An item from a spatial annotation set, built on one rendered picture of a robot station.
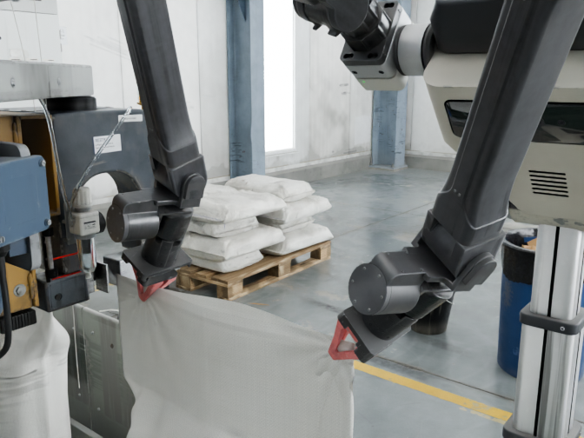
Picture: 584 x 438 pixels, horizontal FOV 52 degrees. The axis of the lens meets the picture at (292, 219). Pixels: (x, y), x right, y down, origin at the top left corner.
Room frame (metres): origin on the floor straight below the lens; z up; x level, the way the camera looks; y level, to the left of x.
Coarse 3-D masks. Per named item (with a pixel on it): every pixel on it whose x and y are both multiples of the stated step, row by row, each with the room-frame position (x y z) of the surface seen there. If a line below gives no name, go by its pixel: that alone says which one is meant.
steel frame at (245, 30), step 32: (256, 0) 6.86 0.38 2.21; (384, 0) 9.56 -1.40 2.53; (256, 32) 6.85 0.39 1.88; (256, 64) 6.85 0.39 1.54; (256, 96) 6.85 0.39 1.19; (384, 96) 9.52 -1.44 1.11; (256, 128) 6.84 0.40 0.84; (384, 128) 9.51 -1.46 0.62; (256, 160) 6.83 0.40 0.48; (384, 160) 9.49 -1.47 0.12
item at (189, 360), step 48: (144, 288) 0.97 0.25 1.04; (144, 336) 0.98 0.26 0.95; (192, 336) 0.88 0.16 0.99; (240, 336) 0.83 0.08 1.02; (288, 336) 0.80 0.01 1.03; (144, 384) 0.99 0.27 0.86; (192, 384) 0.89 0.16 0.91; (240, 384) 0.83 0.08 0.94; (288, 384) 0.80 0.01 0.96; (336, 384) 0.75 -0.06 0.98; (144, 432) 0.90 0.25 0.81; (192, 432) 0.86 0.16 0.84; (240, 432) 0.83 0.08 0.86; (288, 432) 0.80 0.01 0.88; (336, 432) 0.75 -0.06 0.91
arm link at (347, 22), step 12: (300, 0) 0.99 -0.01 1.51; (312, 0) 0.96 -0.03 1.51; (324, 0) 0.95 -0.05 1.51; (336, 0) 0.96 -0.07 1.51; (348, 0) 0.98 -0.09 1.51; (360, 0) 1.00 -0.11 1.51; (300, 12) 1.04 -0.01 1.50; (336, 12) 0.97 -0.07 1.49; (348, 12) 0.99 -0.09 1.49; (360, 12) 1.01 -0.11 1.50; (336, 24) 0.98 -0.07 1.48; (348, 24) 1.00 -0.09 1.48; (360, 24) 1.02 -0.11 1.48
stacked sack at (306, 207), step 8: (304, 200) 4.43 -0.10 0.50; (312, 200) 4.43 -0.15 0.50; (320, 200) 4.47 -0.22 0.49; (288, 208) 4.19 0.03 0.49; (296, 208) 4.22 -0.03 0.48; (304, 208) 4.28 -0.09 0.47; (312, 208) 4.36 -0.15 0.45; (320, 208) 4.43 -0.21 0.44; (328, 208) 4.55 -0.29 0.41; (256, 216) 4.22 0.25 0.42; (264, 216) 4.17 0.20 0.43; (272, 216) 4.14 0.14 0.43; (280, 216) 4.11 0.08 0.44; (288, 216) 4.10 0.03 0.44; (296, 216) 4.19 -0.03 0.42; (304, 216) 4.29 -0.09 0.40; (272, 224) 4.17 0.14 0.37; (280, 224) 4.13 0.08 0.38
